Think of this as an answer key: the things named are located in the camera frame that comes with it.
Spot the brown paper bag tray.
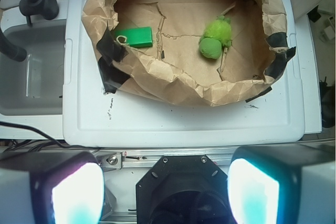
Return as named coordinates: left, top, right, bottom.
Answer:
left=81, top=0, right=296, bottom=106

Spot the black cable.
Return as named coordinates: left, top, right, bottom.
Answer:
left=0, top=120, right=69, bottom=154

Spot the black octagonal mount base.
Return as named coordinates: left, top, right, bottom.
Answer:
left=135, top=155, right=235, bottom=223

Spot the green plush animal toy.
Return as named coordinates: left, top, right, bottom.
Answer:
left=198, top=15, right=232, bottom=60

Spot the green rectangular block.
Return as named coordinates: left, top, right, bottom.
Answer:
left=114, top=27, right=153, bottom=48

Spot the glowing gripper right finger pad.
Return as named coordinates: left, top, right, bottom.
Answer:
left=227, top=144, right=335, bottom=223

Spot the white plastic bin lid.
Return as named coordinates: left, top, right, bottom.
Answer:
left=62, top=0, right=305, bottom=148

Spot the grey plastic sink basin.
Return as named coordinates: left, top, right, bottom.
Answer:
left=1, top=19, right=66, bottom=116

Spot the glowing gripper left finger pad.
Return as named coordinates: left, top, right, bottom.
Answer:
left=1, top=151, right=104, bottom=223

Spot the black faucet hose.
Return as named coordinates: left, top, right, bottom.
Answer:
left=0, top=0, right=59, bottom=63

